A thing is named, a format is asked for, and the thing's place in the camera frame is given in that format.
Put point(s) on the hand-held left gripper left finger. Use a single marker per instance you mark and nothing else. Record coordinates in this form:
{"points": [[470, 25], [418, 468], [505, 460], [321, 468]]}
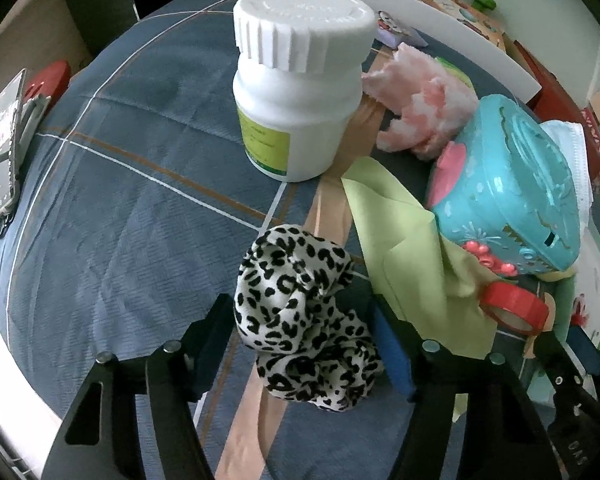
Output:
{"points": [[206, 360]]}

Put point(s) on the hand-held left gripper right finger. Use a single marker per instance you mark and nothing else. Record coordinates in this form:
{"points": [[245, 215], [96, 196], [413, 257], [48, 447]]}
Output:
{"points": [[392, 352]]}

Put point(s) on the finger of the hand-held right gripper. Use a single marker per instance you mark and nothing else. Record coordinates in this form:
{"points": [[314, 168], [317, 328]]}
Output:
{"points": [[560, 377], [587, 350]]}

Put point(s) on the leopard print scrunchie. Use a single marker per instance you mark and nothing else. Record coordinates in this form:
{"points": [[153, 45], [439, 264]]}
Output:
{"points": [[290, 285]]}

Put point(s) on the white printed card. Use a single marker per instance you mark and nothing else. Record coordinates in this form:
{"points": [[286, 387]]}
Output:
{"points": [[595, 285]]}

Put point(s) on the red tape roll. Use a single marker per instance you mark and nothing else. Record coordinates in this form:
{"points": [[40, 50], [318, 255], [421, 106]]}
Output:
{"points": [[510, 300]]}

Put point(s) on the light green cloth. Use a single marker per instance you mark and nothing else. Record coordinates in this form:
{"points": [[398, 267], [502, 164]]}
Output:
{"points": [[395, 240]]}

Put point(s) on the teal plastic toy box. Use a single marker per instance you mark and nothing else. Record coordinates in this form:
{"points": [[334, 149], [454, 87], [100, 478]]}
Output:
{"points": [[505, 185]]}

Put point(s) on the blue plaid bedspread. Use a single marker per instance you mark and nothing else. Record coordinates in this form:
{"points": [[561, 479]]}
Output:
{"points": [[130, 185]]}

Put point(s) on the white face mask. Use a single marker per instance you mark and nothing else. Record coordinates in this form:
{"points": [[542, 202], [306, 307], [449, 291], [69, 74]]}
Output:
{"points": [[575, 150]]}

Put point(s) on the pink fluffy cloth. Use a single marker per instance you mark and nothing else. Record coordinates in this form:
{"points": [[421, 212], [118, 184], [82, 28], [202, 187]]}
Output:
{"points": [[420, 100]]}

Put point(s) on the white plastic pill bottle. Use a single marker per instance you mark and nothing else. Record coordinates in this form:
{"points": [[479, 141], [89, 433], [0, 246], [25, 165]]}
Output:
{"points": [[300, 110]]}

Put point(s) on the smartphone on stand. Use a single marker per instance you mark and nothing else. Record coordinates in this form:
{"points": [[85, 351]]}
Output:
{"points": [[5, 150]]}

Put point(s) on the red round object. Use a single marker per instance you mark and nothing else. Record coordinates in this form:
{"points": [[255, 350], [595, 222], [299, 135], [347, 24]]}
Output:
{"points": [[50, 77]]}

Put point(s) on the purple wipes packet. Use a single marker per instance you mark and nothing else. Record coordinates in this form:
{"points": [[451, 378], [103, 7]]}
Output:
{"points": [[395, 27]]}

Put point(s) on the white foam board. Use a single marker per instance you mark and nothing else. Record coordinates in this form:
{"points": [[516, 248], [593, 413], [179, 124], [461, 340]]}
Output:
{"points": [[430, 5]]}

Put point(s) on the orange printed cardboard box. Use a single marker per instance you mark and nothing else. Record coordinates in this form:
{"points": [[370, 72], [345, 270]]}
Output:
{"points": [[460, 7]]}

